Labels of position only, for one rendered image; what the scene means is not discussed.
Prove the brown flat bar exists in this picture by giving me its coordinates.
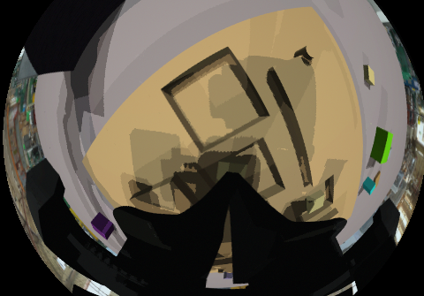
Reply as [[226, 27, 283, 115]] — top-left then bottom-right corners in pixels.
[[374, 171, 381, 186]]

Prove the small teal block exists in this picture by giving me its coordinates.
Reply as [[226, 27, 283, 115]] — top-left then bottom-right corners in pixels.
[[363, 176, 375, 194]]

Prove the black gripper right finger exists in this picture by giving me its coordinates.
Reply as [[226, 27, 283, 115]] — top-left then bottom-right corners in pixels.
[[229, 172, 347, 285]]

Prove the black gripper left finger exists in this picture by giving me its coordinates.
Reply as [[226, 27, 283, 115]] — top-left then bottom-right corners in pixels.
[[113, 171, 234, 278]]

